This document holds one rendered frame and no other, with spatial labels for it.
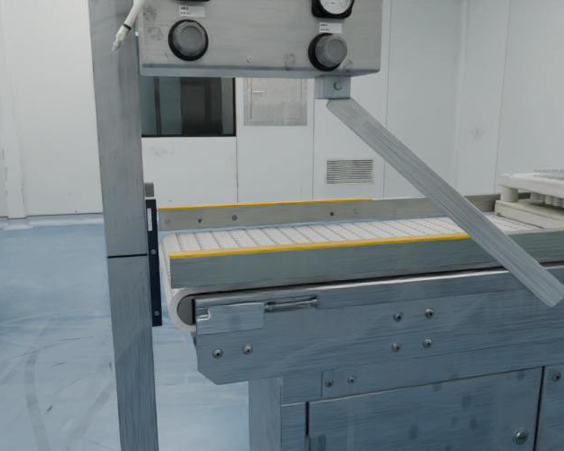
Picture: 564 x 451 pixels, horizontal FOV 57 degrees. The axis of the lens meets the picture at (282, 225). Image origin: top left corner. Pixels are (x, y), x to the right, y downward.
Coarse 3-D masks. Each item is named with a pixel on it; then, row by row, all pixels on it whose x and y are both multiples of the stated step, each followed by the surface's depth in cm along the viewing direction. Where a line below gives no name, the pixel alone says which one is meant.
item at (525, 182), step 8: (504, 176) 88; (512, 176) 86; (520, 176) 86; (528, 176) 86; (536, 176) 86; (504, 184) 88; (512, 184) 86; (520, 184) 84; (528, 184) 83; (536, 184) 81; (544, 184) 79; (552, 184) 78; (560, 184) 76; (536, 192) 81; (544, 192) 79; (552, 192) 78; (560, 192) 76
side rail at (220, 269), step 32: (224, 256) 52; (256, 256) 53; (288, 256) 54; (320, 256) 55; (352, 256) 56; (384, 256) 57; (416, 256) 58; (448, 256) 59; (480, 256) 60; (544, 256) 62
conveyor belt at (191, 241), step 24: (168, 240) 74; (192, 240) 73; (216, 240) 73; (240, 240) 73; (264, 240) 73; (288, 240) 73; (312, 240) 73; (336, 240) 73; (168, 264) 64; (480, 264) 62; (168, 288) 57; (192, 288) 53; (216, 288) 54; (240, 288) 55
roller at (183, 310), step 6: (192, 294) 53; (198, 294) 54; (180, 300) 53; (186, 300) 53; (192, 300) 53; (180, 306) 53; (186, 306) 53; (192, 306) 53; (180, 312) 53; (186, 312) 53; (192, 312) 53; (180, 318) 53; (186, 318) 53; (192, 318) 53; (186, 324) 53; (192, 324) 54
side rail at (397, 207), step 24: (528, 192) 93; (168, 216) 77; (192, 216) 78; (216, 216) 78; (240, 216) 80; (264, 216) 81; (288, 216) 82; (312, 216) 83; (336, 216) 84; (360, 216) 85; (384, 216) 86; (408, 216) 87
